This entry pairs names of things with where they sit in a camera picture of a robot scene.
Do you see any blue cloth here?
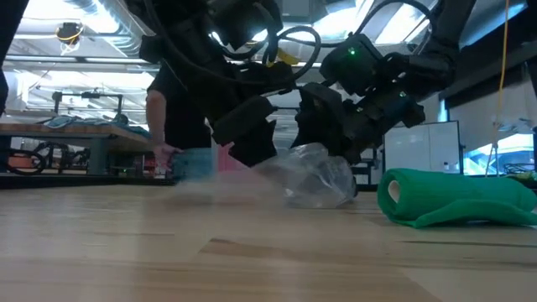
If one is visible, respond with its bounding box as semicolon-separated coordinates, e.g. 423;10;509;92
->
44;115;148;138

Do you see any person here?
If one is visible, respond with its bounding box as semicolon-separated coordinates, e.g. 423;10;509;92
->
144;62;219;185

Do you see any white cabinet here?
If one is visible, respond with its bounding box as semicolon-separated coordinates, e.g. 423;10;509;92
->
383;120;463;174

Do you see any wooden workbench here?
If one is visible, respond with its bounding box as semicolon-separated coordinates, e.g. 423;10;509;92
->
0;122;154;177

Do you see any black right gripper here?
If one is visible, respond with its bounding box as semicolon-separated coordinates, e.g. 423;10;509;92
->
292;82;425;164

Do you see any clear plastic bag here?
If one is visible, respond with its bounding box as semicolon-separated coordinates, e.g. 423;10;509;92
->
253;142;358;210

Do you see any long ceiling light strip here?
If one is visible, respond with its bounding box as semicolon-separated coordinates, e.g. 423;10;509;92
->
3;54;163;67

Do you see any yellow cable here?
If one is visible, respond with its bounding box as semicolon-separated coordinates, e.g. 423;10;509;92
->
484;0;511;177

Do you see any ceiling cable reel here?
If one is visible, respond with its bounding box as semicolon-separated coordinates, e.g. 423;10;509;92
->
55;21;84;46

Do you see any black camera gantry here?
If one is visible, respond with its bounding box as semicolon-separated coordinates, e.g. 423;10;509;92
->
50;89;125;114

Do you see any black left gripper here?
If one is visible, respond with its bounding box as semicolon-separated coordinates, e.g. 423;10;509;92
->
211;62;295;168

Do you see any green elastic bandage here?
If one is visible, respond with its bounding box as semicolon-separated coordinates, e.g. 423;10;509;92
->
376;167;537;230

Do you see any black metal table frame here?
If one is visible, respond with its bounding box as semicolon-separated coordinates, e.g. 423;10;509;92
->
0;174;177;190

